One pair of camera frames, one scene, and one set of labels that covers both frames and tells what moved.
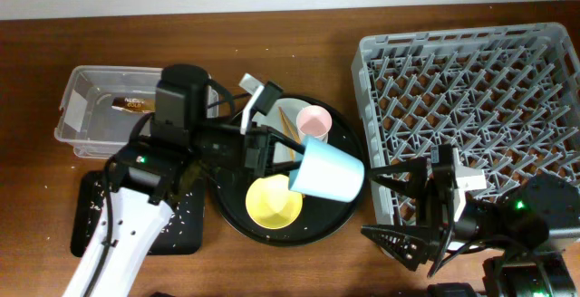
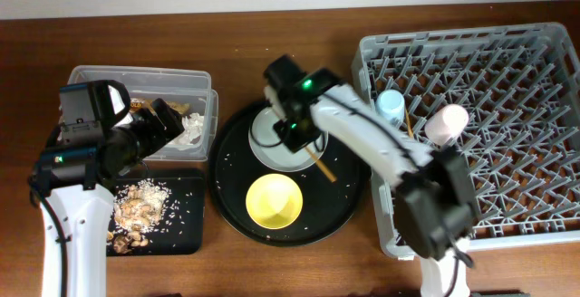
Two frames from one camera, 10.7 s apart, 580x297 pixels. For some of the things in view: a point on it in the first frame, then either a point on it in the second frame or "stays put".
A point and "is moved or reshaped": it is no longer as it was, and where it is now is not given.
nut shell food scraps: x=189 y=177 is moved or reshaped
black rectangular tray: x=183 y=234 stays put
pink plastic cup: x=314 y=120 → x=446 y=123
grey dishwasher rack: x=507 y=100 stays put
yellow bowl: x=272 y=204 stays put
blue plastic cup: x=324 y=172 → x=391 y=106
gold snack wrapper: x=133 y=104 → x=137 y=104
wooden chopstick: x=284 y=119 → x=321 y=164
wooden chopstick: x=286 y=129 → x=410 y=126
